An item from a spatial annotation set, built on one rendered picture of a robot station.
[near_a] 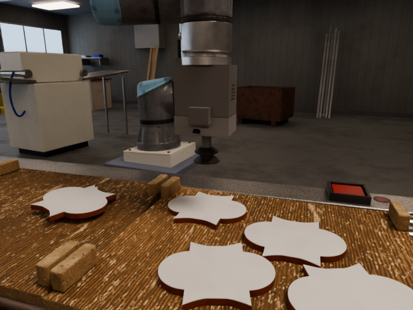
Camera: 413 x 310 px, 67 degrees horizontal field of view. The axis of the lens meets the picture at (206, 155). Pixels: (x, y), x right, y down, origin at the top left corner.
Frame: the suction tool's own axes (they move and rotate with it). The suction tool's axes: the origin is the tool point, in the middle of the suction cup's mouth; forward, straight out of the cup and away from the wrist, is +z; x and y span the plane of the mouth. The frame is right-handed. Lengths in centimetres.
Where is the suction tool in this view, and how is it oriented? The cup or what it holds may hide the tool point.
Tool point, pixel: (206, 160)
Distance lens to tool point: 51.4
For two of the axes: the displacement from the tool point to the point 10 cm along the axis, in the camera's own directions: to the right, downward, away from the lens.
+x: 2.7, -2.5, 9.3
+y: 9.6, 0.7, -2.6
